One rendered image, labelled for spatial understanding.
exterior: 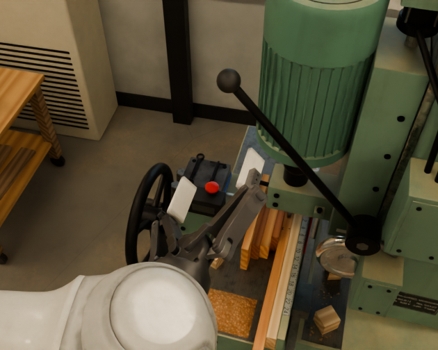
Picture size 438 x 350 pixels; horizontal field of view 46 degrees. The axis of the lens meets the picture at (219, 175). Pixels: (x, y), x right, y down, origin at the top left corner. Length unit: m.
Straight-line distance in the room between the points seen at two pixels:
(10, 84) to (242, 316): 1.55
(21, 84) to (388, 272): 1.72
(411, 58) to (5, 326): 0.63
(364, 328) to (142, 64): 1.84
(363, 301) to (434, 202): 0.29
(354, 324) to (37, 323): 0.89
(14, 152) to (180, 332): 2.19
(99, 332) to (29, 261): 1.97
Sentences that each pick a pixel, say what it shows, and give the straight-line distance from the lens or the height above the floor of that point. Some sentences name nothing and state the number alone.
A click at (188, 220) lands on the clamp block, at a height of 0.93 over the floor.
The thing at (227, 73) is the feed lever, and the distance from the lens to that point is 0.73.
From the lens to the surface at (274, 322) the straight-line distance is 1.03.
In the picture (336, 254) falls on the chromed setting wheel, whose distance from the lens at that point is 1.02.
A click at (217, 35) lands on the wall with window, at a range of 2.44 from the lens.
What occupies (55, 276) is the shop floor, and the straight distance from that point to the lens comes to 2.27.
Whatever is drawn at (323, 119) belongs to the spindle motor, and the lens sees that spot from 0.84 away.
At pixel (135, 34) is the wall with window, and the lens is 2.57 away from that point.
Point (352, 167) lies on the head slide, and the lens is 0.92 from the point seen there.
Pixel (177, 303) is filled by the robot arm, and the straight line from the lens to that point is 0.38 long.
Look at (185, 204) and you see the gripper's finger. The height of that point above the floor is 1.26.
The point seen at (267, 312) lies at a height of 0.94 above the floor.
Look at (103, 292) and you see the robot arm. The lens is 0.38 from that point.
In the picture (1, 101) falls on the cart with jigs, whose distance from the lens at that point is 2.23.
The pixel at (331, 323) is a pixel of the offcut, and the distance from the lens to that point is 1.17.
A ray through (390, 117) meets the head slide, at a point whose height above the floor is 1.33.
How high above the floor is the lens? 1.87
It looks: 49 degrees down
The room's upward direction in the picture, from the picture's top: straight up
